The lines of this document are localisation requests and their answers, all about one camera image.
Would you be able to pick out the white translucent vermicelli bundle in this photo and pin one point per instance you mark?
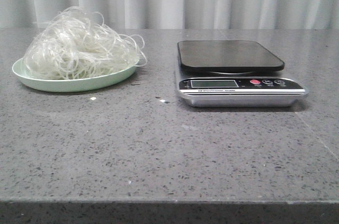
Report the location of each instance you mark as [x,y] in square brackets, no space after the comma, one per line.
[72,46]

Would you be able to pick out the silver black kitchen scale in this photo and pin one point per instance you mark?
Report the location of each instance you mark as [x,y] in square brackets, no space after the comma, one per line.
[233,73]

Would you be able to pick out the light green round plate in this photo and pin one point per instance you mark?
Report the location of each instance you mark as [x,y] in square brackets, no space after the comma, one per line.
[68,86]

